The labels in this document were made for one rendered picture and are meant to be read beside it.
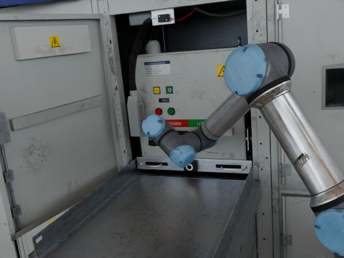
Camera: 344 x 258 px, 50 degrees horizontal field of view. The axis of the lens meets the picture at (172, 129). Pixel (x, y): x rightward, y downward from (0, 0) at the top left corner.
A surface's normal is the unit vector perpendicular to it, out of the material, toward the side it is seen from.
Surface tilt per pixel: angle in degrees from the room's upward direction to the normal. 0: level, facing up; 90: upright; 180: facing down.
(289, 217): 90
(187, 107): 90
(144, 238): 0
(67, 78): 90
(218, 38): 90
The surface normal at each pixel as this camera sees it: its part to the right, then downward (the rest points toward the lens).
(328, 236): -0.62, 0.34
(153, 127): -0.34, -0.25
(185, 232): -0.09, -0.97
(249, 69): -0.75, 0.11
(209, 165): -0.35, 0.26
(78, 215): 0.93, 0.00
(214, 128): -0.47, 0.50
